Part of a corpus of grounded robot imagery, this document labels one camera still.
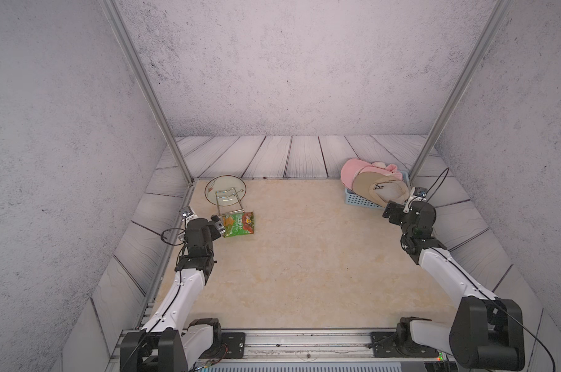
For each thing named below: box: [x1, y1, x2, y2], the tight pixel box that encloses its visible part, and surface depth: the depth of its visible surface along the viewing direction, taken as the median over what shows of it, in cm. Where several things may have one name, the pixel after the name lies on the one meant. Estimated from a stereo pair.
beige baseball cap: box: [352, 172, 410, 207], surface depth 107 cm
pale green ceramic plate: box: [203, 174, 248, 207], surface depth 102 cm
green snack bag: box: [222, 209, 255, 238], surface depth 101 cm
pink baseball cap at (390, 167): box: [371, 161, 403, 180], surface depth 113 cm
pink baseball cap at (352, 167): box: [340, 158, 390, 191], surface depth 112 cm
